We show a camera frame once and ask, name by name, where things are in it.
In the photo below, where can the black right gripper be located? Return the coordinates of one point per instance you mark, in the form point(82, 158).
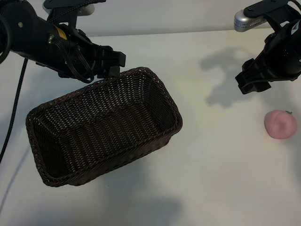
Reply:
point(284, 54)

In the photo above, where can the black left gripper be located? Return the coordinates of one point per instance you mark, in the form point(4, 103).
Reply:
point(70, 54)

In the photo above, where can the pink peach with green leaf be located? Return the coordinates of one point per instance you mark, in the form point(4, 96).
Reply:
point(279, 124)

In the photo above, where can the dark brown wicker basket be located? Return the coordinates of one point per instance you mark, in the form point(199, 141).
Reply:
point(105, 117)

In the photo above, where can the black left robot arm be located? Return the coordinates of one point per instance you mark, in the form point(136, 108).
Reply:
point(26, 30)

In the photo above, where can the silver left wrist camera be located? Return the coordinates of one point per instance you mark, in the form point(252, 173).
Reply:
point(88, 10)

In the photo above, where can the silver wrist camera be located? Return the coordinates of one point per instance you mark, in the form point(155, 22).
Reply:
point(244, 22)
point(88, 10)

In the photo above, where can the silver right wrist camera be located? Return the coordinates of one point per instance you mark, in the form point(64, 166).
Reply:
point(244, 22)

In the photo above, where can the black right camera mount bracket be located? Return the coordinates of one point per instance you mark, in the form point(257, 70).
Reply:
point(263, 7)

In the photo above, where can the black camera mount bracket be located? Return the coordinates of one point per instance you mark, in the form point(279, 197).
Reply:
point(263, 7)
point(68, 2)

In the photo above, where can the black left camera mount bracket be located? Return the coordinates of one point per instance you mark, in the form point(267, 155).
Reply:
point(68, 2)

